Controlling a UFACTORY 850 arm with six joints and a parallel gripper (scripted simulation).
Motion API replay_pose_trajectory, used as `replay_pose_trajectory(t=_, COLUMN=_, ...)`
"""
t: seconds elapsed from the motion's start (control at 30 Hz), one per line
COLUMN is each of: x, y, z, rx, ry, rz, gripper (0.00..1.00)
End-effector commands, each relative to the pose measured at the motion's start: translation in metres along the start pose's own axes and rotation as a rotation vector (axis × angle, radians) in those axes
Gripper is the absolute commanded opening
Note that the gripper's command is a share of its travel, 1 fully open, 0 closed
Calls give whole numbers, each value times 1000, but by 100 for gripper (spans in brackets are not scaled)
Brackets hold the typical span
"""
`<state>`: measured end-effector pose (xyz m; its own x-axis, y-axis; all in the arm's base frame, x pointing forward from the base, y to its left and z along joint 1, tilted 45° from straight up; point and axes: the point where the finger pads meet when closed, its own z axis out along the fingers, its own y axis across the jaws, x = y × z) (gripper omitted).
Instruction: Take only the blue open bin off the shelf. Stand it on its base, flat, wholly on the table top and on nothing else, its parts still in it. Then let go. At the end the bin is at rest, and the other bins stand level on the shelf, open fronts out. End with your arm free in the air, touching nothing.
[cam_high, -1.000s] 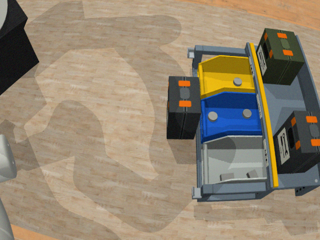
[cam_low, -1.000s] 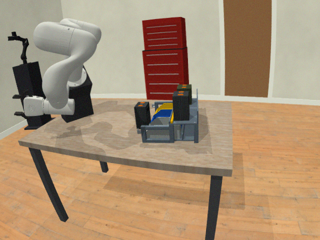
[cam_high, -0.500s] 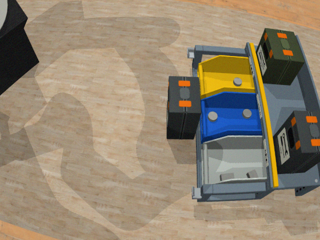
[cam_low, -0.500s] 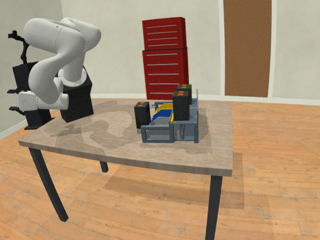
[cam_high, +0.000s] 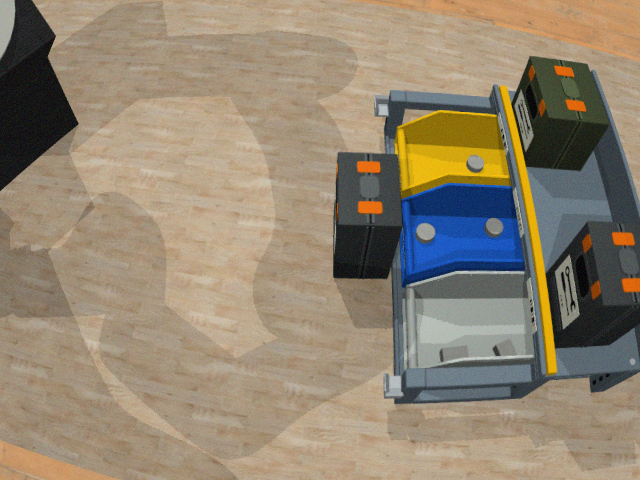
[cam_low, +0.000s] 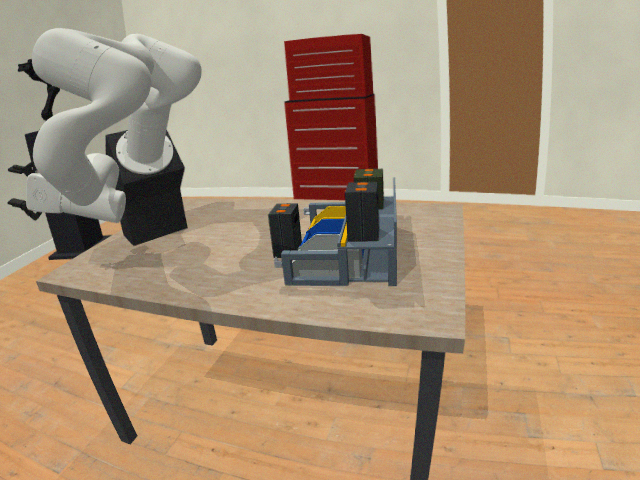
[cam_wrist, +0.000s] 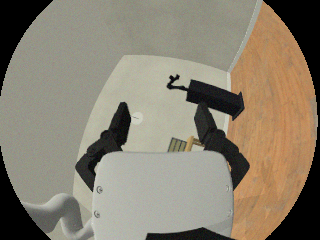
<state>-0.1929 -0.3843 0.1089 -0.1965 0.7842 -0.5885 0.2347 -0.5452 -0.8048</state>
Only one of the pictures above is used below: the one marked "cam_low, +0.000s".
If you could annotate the yellow open bin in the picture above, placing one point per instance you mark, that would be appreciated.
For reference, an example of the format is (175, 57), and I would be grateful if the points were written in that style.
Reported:
(331, 212)

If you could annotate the blue bin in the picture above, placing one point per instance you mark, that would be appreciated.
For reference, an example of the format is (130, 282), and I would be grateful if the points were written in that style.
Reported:
(324, 226)

